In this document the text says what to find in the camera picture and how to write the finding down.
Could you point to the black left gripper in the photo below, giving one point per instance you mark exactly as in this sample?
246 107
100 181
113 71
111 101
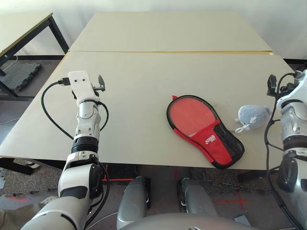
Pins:
99 88

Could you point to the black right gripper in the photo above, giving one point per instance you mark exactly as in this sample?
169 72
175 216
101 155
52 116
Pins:
289 88

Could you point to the red and black paddle case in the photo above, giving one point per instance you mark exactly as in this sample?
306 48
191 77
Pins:
216 148

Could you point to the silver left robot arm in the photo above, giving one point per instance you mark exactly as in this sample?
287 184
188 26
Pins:
86 124

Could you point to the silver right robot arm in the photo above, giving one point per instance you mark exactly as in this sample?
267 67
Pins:
295 124

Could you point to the black foam floor mat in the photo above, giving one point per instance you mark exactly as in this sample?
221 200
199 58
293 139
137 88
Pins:
21 74

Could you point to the grey left robot leg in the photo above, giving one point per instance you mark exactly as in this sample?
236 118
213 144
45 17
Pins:
133 201

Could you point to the grey robot leg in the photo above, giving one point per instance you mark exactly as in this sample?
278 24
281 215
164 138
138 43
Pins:
196 196
133 201

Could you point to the grey right robot leg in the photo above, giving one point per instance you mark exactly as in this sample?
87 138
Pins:
196 196

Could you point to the grey flat floor object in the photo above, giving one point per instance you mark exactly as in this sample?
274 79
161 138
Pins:
242 219

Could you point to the grey robot torso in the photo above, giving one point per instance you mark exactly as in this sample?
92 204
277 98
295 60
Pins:
187 224

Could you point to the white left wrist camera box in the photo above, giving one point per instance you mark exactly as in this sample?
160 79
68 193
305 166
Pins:
80 83

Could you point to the side table with black frame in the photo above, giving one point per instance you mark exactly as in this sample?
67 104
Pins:
26 31

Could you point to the black main table frame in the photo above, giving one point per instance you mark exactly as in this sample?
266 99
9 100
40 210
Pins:
16 164

